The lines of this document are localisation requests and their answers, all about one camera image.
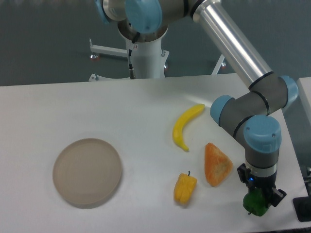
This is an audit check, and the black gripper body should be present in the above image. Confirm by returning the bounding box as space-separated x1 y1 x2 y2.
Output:
237 163 277 194

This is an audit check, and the green toy bell pepper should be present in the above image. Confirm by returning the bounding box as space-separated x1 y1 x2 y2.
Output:
243 188 268 216

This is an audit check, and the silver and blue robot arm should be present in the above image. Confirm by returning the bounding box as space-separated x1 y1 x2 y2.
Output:
95 0 298 207

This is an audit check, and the yellow toy bell pepper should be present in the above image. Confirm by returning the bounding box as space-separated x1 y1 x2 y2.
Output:
173 170 197 205

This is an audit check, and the black device at table edge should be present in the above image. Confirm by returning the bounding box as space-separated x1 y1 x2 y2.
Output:
293 197 311 222

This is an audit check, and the orange toy fruit wedge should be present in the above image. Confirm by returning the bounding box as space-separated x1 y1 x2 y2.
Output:
205 143 233 187

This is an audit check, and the yellow toy banana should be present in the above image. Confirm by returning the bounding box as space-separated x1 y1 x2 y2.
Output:
172 104 205 152

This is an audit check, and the beige round plate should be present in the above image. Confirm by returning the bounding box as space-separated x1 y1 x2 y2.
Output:
52 138 122 209

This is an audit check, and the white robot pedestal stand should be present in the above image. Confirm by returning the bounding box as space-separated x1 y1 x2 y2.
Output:
87 37 227 82

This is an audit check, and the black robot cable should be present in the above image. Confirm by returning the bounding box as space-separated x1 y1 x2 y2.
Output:
128 31 141 80

